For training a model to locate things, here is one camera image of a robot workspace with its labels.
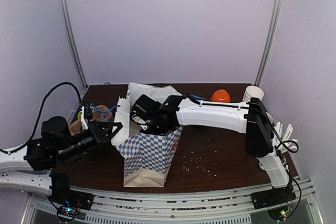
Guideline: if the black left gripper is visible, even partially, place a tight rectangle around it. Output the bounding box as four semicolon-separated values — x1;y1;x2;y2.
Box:
57;119;121;163

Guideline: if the cardboard cup carrier stack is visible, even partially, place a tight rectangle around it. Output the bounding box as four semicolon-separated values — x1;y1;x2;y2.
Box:
68;104;115;137

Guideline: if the blue checkered paper bag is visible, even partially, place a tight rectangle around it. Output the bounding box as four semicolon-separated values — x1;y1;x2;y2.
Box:
111;82;183;188

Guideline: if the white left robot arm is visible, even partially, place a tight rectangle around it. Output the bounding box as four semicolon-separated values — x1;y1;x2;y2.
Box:
1;114;123;205

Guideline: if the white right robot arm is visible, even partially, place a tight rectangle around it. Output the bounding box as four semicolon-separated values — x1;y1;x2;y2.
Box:
130;94;299;204

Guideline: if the orange plastic bowl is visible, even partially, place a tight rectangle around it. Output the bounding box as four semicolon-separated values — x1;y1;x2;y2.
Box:
211;89;231;103

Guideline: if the white paper cup stack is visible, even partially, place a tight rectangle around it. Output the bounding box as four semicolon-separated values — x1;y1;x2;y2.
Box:
242;86;265;102

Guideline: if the ceramic mug with coral print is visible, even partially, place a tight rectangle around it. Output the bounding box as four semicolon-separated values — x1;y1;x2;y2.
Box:
266;112;274;125

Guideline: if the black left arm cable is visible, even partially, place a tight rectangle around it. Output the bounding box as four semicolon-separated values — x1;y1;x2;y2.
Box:
0;81;82;155

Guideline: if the metal front rail base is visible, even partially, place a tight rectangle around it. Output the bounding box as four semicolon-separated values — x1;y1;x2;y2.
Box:
19;177;327;223

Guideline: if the right aluminium frame post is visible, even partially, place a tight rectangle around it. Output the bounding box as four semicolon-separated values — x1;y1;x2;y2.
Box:
255;0;284;87

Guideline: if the aluminium frame post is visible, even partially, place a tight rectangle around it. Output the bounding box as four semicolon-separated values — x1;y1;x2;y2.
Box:
59;0;88;89
255;0;284;87

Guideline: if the left aluminium frame post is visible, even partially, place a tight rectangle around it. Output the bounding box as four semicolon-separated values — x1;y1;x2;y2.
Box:
59;0;88;89

